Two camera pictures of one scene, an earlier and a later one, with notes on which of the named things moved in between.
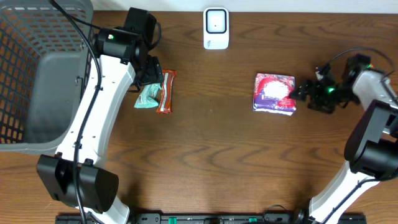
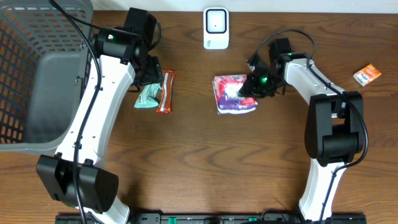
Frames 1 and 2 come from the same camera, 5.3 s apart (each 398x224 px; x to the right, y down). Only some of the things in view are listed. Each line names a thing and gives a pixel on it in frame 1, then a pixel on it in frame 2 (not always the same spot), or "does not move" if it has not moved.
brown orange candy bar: (168, 78) does not move
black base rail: (210, 219) does not move
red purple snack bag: (271, 93) -> (226, 89)
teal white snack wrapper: (145, 99) does not move
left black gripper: (152, 73) does not move
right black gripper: (306, 87) -> (252, 91)
